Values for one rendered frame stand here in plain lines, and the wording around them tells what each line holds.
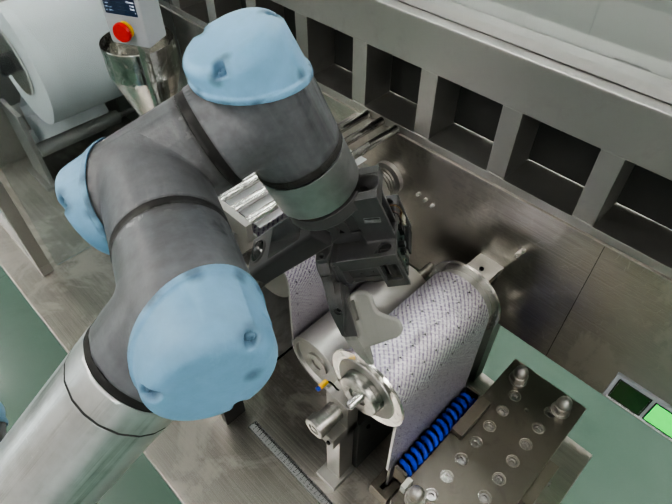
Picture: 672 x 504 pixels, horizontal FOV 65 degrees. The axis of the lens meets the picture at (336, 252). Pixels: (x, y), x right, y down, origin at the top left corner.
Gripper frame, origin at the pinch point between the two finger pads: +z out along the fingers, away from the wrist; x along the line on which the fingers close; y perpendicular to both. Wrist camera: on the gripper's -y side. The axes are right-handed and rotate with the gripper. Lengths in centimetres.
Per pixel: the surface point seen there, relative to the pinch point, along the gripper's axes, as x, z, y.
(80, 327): 24, 37, -89
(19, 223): 42, 16, -98
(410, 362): 2.4, 22.6, -1.1
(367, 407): -3.4, 24.9, -8.3
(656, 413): 2, 47, 33
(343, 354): 3.3, 20.0, -10.9
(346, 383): -0.3, 22.6, -11.1
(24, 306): 76, 98, -207
